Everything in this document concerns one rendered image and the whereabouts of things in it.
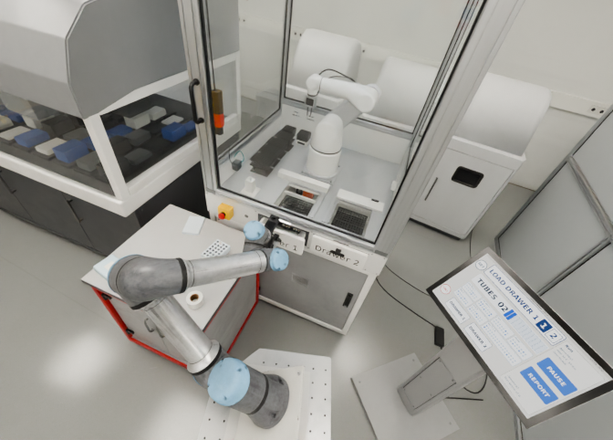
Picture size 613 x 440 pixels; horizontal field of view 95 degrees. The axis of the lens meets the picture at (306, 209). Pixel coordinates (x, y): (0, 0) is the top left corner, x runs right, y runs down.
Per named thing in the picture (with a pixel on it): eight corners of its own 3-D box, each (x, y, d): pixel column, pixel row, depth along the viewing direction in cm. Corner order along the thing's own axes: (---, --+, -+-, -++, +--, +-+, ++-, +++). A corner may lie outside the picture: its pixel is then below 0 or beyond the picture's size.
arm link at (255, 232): (239, 239, 104) (244, 217, 106) (248, 244, 114) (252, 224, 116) (260, 242, 103) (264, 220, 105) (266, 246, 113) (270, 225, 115)
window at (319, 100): (374, 244, 135) (487, -4, 70) (218, 187, 150) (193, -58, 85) (375, 243, 135) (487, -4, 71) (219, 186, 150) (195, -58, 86)
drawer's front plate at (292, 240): (301, 255, 146) (304, 241, 138) (251, 235, 151) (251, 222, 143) (302, 253, 147) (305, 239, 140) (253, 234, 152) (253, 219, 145)
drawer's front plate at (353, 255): (361, 269, 144) (368, 256, 137) (309, 249, 149) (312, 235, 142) (362, 267, 145) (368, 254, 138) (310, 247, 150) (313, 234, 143)
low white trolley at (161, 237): (214, 390, 167) (198, 335, 116) (129, 346, 178) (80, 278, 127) (260, 307, 209) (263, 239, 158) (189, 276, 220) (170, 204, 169)
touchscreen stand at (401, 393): (388, 467, 152) (500, 430, 83) (350, 379, 181) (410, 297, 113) (457, 429, 169) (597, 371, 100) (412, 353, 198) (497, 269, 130)
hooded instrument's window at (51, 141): (119, 201, 145) (83, 118, 114) (-112, 109, 176) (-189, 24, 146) (235, 119, 227) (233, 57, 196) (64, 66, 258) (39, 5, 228)
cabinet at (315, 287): (346, 341, 198) (380, 277, 144) (219, 286, 216) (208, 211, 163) (370, 247, 267) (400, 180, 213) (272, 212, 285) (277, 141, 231)
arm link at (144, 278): (127, 262, 63) (290, 241, 98) (116, 259, 71) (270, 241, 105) (129, 314, 62) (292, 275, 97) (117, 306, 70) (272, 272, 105)
